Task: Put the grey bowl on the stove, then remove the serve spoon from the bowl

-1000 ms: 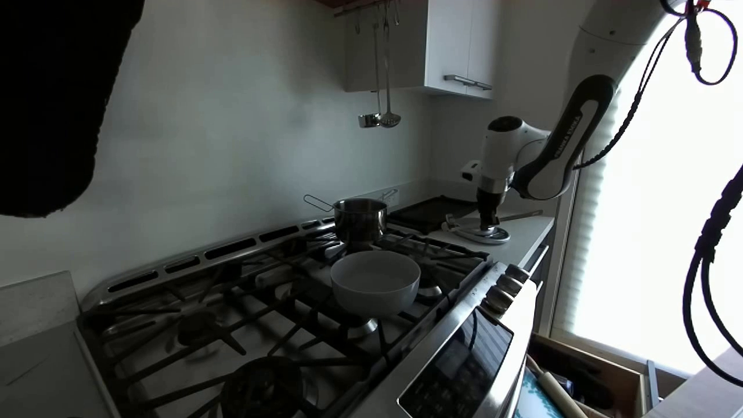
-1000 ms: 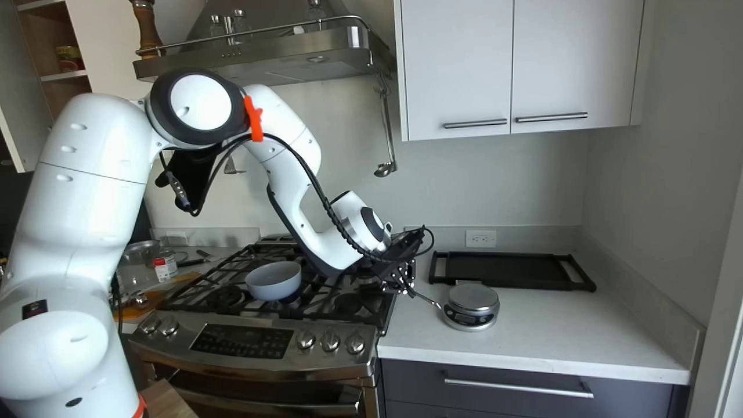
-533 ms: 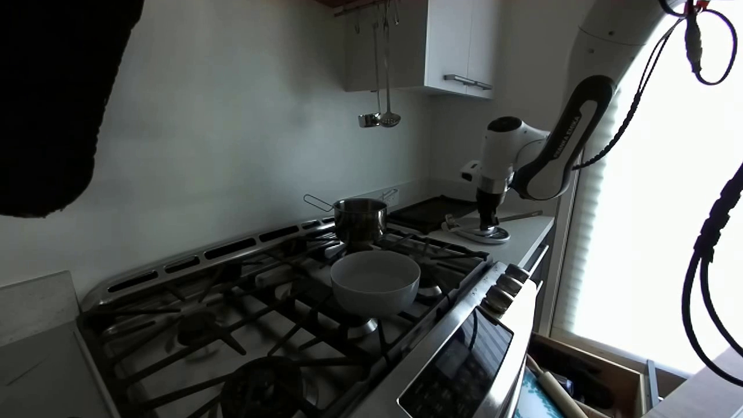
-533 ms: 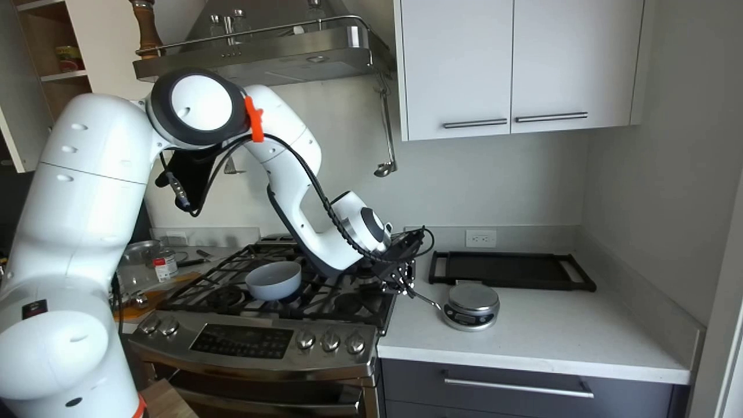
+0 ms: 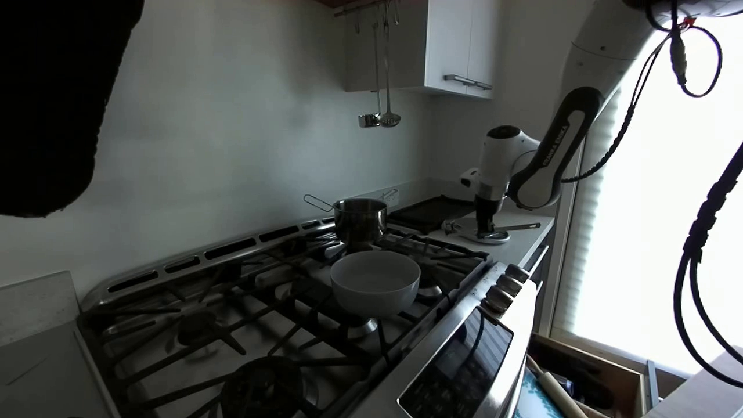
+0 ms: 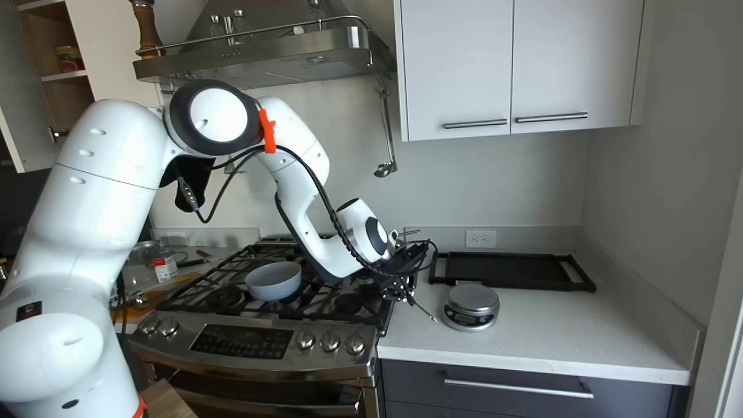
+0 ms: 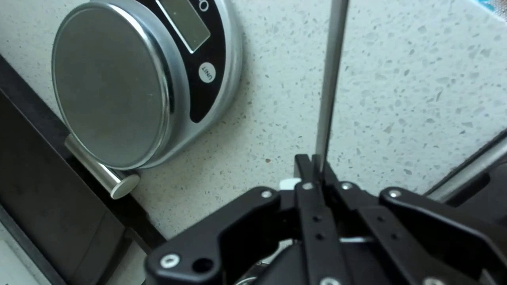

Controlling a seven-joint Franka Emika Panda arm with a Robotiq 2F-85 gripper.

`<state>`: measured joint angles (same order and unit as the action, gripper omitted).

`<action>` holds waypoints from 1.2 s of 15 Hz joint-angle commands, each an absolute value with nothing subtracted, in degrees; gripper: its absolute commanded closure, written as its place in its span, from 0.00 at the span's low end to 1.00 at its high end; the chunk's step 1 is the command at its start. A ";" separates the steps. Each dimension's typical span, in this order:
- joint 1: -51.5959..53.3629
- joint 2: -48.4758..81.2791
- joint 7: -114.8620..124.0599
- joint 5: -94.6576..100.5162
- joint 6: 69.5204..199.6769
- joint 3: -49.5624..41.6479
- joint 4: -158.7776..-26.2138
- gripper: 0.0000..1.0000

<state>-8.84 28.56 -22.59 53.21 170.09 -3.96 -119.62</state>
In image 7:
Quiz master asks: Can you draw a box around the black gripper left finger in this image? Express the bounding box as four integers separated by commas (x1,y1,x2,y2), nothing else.
145,154,340,285

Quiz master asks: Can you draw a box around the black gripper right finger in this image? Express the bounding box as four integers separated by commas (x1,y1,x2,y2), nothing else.
314,156,507,285

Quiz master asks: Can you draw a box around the steel serve spoon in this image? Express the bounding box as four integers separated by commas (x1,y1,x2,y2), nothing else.
314,0,352,173

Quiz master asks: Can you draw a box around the short silver metal cylinder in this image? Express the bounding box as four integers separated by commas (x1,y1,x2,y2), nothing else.
64,134,142,202

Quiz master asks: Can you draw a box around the black rectangular tray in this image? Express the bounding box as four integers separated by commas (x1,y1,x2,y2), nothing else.
0,54,168,285

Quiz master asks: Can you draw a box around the silver drawer bar handle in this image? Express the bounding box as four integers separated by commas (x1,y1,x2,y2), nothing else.
427,138,507,203

